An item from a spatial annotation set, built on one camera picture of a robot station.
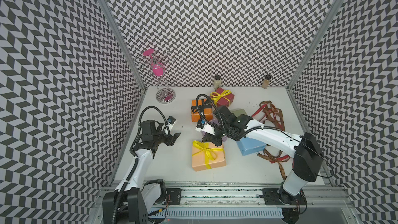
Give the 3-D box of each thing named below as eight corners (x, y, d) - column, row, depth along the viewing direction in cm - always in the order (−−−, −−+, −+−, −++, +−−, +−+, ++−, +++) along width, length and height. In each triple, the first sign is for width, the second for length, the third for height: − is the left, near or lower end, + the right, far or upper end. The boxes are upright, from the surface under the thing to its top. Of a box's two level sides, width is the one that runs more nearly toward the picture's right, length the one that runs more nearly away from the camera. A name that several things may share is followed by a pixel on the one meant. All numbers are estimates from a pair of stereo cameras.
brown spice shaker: (262, 90, 120) (266, 79, 111) (260, 85, 123) (264, 74, 115) (267, 90, 120) (272, 79, 111) (265, 85, 123) (270, 74, 115)
